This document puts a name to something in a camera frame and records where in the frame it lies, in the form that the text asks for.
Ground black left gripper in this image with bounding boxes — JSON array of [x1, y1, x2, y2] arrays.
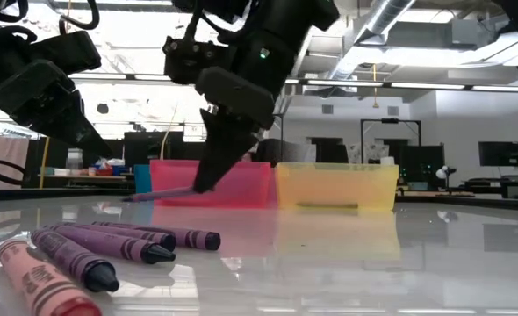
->
[[0, 30, 113, 159]]

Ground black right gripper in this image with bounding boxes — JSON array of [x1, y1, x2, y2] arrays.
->
[[162, 35, 276, 195]]

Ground brownish orange crayon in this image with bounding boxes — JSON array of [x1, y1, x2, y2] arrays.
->
[[296, 202, 360, 210]]

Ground red crayon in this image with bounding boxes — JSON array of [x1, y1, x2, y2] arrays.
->
[[0, 238, 104, 316]]

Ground clear plastic jar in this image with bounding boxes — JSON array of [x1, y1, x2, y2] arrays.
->
[[65, 147, 85, 171]]

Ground small pink plastic bin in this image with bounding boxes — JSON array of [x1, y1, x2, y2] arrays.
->
[[149, 159, 278, 209]]

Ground wooden shelf table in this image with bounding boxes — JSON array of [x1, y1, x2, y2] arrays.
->
[[38, 173, 136, 190]]

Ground black partition panels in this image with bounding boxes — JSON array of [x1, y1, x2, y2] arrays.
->
[[24, 130, 211, 179]]

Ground pink cloth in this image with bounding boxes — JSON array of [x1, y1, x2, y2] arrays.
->
[[0, 134, 31, 190]]

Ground large teal plastic bin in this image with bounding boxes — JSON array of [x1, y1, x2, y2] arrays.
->
[[133, 163, 154, 202]]

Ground small yellow plastic bin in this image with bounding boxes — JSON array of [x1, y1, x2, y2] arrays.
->
[[275, 162, 399, 211]]

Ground black cabinet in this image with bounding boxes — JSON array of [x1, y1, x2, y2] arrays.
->
[[397, 145, 446, 190]]

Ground LED light bar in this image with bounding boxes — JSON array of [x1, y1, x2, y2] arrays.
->
[[68, 72, 518, 94]]

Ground white desk lamp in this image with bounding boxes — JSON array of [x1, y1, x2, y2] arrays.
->
[[435, 164, 457, 182]]

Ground black computer monitor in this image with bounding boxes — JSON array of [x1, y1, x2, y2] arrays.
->
[[478, 140, 518, 168]]

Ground yellow cable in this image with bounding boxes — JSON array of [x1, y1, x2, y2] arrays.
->
[[38, 0, 74, 190]]

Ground black cable loop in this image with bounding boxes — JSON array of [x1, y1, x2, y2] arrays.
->
[[0, 156, 28, 187]]

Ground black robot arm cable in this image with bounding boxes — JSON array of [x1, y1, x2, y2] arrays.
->
[[0, 0, 101, 32]]

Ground black metal stand frame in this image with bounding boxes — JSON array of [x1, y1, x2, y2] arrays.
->
[[360, 117, 423, 166]]

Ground silver spiral ventilation duct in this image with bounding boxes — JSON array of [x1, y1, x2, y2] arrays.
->
[[328, 0, 418, 84]]

